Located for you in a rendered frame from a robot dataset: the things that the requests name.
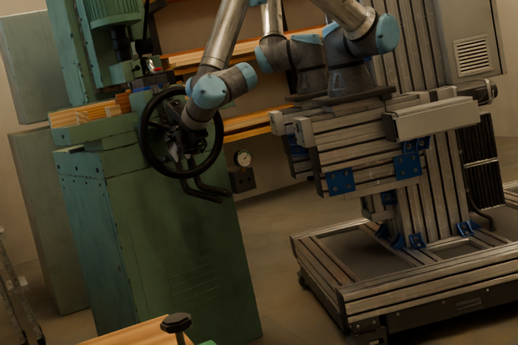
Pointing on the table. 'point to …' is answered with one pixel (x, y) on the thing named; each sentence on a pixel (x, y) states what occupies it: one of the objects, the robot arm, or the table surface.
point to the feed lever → (142, 46)
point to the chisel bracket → (122, 75)
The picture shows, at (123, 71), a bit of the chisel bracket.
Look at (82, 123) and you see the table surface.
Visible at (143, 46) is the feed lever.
